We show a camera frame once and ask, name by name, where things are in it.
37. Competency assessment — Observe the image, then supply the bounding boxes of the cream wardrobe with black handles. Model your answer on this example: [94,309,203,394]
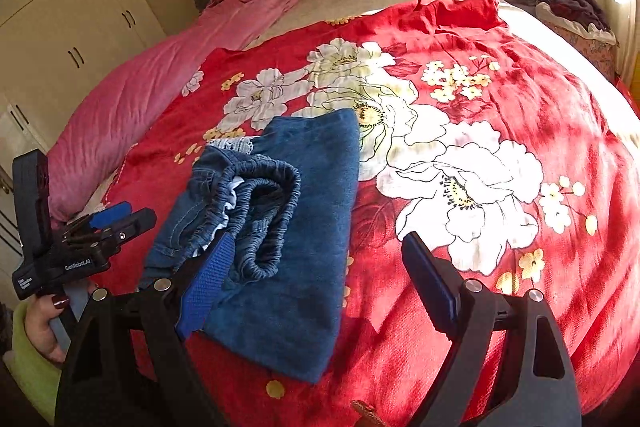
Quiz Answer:
[1,0,165,305]

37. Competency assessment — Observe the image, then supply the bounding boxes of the fabric laundry basket with clothes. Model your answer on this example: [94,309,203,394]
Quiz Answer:
[535,0,618,82]

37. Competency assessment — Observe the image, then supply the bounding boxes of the red floral bed blanket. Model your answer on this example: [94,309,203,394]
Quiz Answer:
[98,0,639,426]

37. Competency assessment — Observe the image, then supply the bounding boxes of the right hand red nails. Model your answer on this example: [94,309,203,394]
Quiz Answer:
[350,400,387,427]

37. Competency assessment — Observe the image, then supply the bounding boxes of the pink velvet quilt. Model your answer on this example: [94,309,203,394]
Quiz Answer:
[48,0,297,222]

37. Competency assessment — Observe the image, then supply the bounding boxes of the lime green sleeve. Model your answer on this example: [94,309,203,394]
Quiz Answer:
[2,303,61,426]

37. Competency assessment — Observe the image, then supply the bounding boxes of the blue denim pants lace hem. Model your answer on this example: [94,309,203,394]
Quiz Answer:
[140,108,359,383]

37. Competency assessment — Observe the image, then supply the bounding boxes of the left hand red nails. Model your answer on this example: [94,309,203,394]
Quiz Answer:
[24,293,70,365]

